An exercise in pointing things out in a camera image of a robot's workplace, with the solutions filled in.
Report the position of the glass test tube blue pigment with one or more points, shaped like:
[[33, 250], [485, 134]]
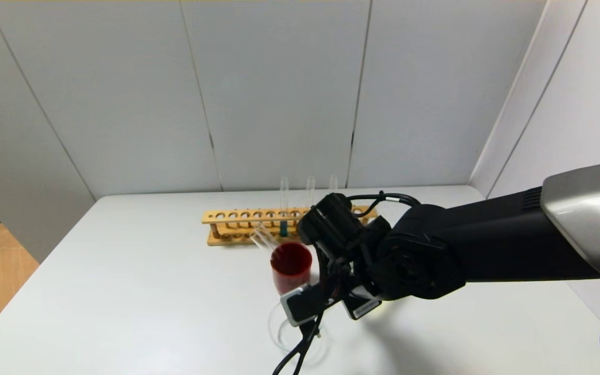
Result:
[[283, 229]]

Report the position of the glass test tube yellow pigment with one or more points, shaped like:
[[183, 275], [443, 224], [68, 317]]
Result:
[[309, 192]]

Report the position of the clear glass dish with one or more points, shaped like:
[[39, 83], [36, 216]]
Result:
[[282, 341]]

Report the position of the wooden test tube rack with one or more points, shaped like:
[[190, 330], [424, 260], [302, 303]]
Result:
[[237, 216]]

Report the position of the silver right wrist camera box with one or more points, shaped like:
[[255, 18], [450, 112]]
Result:
[[302, 306]]

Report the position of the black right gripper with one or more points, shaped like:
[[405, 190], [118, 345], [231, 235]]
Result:
[[363, 309]]

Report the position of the red plastic cup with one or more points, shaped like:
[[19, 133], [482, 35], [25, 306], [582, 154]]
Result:
[[287, 271]]

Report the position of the empty glass test tube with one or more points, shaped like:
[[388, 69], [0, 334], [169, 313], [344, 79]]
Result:
[[259, 238], [269, 235]]

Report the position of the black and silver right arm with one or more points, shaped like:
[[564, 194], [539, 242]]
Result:
[[487, 245]]

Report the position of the glass test tube red pigment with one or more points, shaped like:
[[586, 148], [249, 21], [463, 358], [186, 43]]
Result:
[[333, 183]]

